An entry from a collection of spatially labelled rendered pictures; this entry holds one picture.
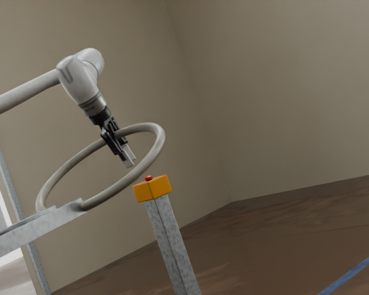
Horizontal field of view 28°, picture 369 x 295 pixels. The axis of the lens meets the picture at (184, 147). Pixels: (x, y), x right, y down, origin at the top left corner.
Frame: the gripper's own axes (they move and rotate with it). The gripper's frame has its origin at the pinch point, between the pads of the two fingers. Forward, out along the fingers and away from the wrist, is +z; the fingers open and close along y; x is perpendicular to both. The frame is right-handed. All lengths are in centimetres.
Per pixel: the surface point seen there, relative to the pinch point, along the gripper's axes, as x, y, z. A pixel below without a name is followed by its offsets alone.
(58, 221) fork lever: -3, 57, -13
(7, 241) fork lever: -8, 76, -22
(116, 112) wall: -223, -537, 154
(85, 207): 1.1, 47.5, -9.2
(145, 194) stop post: -22, -43, 37
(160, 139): 24.0, 24.3, -10.0
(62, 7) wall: -221, -565, 23
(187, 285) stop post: -23, -29, 79
